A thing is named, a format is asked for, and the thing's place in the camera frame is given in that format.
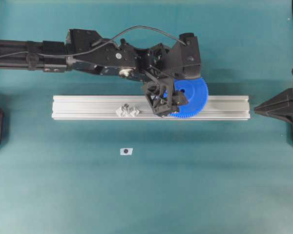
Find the large blue plastic gear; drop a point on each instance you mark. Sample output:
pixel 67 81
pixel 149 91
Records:
pixel 196 92

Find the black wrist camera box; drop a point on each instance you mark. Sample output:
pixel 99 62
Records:
pixel 184 61

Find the small white marker sticker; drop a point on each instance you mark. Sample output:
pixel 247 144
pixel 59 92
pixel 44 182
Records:
pixel 126 151

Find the silver aluminium extrusion rail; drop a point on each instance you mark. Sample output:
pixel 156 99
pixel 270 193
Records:
pixel 104 107

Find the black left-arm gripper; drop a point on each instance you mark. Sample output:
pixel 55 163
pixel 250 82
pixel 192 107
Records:
pixel 160 95

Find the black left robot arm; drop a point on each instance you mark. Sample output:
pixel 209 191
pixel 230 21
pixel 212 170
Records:
pixel 157 68

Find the left steel shaft with brackets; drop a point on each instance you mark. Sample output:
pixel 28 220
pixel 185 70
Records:
pixel 127 111

